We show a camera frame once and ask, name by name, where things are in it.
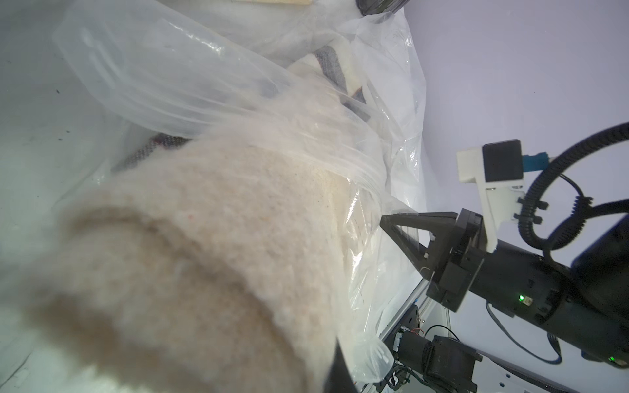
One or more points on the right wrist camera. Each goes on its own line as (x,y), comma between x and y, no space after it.
(497,169)

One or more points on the cream knitted scarf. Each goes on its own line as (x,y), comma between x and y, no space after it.
(211,268)

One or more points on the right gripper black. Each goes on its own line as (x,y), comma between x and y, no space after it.
(444,247)

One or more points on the purple glass vase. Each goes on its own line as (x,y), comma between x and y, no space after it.
(375,7)

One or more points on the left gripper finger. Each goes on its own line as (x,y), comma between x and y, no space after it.
(339,379)

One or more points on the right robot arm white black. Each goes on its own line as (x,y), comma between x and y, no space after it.
(572,284)

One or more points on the clear plastic vacuum bag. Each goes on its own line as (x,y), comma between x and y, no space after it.
(222,73)

